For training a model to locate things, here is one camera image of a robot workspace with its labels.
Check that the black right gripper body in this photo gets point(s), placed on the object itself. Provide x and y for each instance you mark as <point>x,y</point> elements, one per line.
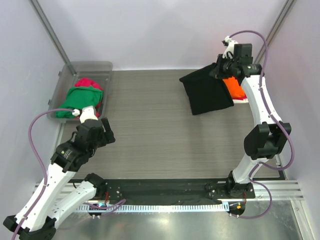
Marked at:
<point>228,66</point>

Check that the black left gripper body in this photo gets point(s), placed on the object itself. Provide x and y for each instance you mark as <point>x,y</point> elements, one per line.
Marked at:
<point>98,143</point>

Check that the black t shirt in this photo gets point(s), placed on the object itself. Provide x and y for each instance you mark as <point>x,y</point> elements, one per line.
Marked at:
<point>205,92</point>

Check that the grey plastic bin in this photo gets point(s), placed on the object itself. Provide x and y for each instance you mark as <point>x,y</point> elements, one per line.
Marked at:
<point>98,71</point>

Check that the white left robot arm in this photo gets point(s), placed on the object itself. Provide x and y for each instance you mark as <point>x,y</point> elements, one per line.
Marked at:
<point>41,216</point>

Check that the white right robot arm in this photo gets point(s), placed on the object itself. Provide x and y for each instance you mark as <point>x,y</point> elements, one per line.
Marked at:
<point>269,134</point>

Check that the folded orange t shirt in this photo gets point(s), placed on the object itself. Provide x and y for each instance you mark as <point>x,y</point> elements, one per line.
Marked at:
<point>234,88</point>

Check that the folded red t shirt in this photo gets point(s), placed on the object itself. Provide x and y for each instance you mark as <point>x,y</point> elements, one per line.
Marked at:
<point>240,99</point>

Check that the folded white t shirt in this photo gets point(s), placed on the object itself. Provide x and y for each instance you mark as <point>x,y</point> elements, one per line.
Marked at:
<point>236,102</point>

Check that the green t shirt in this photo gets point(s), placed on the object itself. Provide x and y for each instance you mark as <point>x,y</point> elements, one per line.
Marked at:
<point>68,103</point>

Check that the pink t shirt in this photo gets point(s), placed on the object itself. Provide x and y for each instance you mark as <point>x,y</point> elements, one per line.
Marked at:
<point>87,93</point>

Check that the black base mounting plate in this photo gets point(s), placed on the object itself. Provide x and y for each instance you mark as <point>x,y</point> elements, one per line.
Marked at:
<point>173,192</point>

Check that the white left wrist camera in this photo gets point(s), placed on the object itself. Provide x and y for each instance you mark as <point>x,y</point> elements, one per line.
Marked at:
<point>87,113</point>

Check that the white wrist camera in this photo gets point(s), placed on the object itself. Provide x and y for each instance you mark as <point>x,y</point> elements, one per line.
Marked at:
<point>87,113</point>
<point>229,44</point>

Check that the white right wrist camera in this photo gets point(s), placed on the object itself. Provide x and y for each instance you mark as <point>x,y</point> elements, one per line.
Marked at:
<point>229,44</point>

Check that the right aluminium frame post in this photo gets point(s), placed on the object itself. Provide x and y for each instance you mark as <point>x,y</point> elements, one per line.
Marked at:
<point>279,21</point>

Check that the aluminium frame post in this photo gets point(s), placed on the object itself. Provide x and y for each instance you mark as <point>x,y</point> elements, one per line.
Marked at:
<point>279,21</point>
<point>52,35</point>

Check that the white slotted cable duct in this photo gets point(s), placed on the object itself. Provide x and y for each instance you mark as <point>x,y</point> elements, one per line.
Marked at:
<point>224,207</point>

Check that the left aluminium frame post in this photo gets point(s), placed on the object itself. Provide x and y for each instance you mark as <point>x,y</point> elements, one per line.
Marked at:
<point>52,35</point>

